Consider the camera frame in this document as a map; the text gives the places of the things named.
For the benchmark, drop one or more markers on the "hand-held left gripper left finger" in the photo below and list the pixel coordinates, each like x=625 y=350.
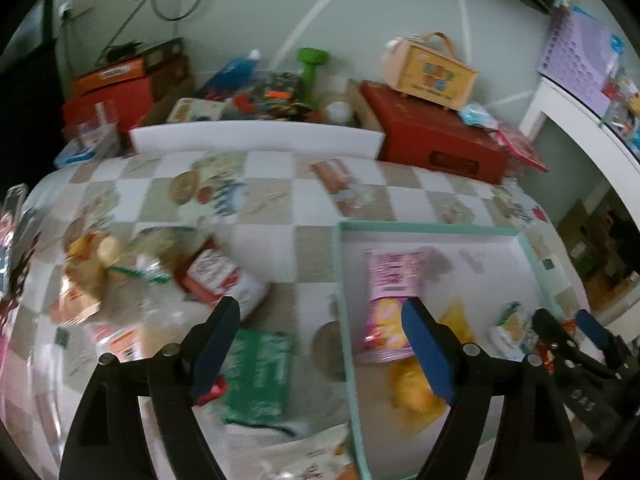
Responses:
x=216 y=345

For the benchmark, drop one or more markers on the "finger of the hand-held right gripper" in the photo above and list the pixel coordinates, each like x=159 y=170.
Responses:
x=590 y=327
x=547 y=327

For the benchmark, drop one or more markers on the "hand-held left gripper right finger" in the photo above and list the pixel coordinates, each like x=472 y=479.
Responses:
x=427 y=355

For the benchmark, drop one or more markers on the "small red snack packet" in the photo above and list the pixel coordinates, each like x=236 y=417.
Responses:
x=549 y=357

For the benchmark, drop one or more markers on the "cream snack packet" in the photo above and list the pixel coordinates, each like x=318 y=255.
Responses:
x=510 y=327

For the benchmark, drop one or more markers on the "yellow snack packet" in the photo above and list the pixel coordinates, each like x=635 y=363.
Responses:
x=415 y=392

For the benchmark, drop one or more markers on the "red printed snack packet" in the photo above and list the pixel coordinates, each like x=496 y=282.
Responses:
x=220 y=275

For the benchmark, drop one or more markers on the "pink snack packet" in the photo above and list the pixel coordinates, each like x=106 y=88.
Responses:
x=395 y=280

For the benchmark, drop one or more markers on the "white tray with teal rim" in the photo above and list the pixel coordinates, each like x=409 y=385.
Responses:
x=480 y=260

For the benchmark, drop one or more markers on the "green and white snack packet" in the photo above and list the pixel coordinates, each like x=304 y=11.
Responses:
x=150 y=270

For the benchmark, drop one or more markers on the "small red wrapper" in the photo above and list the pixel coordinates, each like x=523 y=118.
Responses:
x=212 y=391

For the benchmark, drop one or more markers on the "brown paper bags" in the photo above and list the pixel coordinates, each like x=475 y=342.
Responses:
x=595 y=250

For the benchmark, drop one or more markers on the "clear packet with orange label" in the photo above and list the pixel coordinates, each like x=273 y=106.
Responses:
x=125 y=345

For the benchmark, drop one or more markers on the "checkered printed tablecloth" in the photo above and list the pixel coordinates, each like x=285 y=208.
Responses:
x=310 y=255

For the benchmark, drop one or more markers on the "orange snack packet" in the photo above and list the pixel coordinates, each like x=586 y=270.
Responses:
x=75 y=305

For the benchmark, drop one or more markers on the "pale printed snack packet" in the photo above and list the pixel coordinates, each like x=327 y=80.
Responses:
x=310 y=460

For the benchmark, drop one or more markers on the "pink printed tin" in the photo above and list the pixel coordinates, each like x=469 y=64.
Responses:
x=520 y=147

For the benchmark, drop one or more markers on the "white foam board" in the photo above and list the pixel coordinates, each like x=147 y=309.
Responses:
x=255 y=140

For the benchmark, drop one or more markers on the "red gift box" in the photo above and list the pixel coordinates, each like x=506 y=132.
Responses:
x=435 y=135

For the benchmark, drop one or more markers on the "white shelf unit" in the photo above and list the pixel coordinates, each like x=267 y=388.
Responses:
x=555 y=105

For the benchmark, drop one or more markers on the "light blue wipes pack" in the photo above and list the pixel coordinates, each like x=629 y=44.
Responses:
x=477 y=115

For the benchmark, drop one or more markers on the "colourful toys on shelf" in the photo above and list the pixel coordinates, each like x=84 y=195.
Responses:
x=625 y=105

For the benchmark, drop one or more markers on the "cream card box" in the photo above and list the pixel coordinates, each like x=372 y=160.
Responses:
x=195 y=110

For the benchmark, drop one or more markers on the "clear plastic box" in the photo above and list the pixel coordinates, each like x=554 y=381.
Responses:
x=97 y=125

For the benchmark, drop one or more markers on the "camouflage toy pile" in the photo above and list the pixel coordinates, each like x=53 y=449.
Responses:
x=277 y=92

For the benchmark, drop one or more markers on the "white round cap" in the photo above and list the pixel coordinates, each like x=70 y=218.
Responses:
x=340 y=110

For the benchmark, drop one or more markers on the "purple plastic basket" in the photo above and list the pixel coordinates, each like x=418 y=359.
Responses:
x=575 y=55

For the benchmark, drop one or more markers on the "blue bottle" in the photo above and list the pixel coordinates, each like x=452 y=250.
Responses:
x=235 y=70

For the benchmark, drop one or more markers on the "orange box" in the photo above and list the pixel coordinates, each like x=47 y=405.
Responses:
x=112 y=74

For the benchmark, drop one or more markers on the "green dumbbell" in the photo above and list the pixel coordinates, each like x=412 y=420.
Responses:
x=310 y=70

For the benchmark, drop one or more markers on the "dark brown box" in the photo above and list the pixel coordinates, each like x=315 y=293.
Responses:
x=162 y=55

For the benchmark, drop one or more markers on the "wall socket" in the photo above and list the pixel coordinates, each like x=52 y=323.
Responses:
x=75 y=7

